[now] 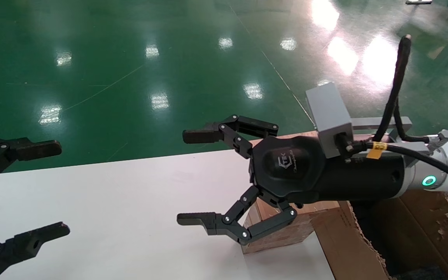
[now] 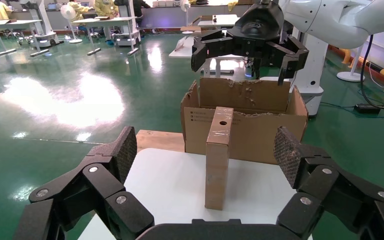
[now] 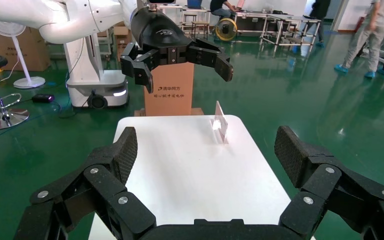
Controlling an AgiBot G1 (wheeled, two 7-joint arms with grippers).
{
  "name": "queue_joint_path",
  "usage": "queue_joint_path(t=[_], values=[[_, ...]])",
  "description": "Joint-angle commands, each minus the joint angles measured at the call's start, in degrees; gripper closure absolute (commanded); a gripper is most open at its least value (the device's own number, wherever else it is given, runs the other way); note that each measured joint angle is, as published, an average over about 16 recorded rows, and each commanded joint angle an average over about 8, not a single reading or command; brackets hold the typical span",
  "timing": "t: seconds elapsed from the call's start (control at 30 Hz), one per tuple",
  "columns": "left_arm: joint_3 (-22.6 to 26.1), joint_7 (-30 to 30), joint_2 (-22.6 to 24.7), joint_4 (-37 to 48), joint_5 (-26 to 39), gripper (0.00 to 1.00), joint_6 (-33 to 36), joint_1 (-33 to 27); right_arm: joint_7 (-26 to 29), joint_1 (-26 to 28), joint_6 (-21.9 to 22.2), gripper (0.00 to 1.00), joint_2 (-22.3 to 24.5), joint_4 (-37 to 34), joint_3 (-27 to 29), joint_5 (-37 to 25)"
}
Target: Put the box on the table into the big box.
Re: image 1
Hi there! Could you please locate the black cable with yellow tag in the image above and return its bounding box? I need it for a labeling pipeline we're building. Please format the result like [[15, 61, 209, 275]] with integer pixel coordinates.
[[343, 141, 448, 189]]

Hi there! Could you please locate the wooden board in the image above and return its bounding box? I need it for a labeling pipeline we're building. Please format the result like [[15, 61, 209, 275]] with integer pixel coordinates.
[[249, 130, 396, 148]]

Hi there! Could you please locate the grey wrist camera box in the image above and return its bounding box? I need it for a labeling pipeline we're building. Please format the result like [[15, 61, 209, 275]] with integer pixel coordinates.
[[306, 82, 355, 159]]

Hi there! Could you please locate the small brown box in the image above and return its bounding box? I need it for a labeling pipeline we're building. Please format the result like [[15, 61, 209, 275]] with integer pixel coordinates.
[[243, 196, 318, 255]]

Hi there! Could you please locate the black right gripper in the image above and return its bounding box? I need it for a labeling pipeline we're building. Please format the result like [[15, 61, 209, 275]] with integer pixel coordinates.
[[177, 115, 405, 245]]

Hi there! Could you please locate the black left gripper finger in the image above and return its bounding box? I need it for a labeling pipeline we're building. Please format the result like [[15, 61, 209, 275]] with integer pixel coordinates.
[[0, 136, 62, 191], [0, 222, 70, 280]]

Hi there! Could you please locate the black looped cable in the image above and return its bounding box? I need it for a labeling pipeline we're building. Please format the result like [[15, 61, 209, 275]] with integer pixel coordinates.
[[372, 34, 440, 144]]

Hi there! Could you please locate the big cardboard box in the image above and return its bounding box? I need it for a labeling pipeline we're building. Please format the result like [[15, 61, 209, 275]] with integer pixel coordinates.
[[311, 189, 448, 280]]

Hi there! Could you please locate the grey metal camera bracket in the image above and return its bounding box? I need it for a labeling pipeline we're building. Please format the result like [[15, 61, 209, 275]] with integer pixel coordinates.
[[352, 116, 412, 137]]

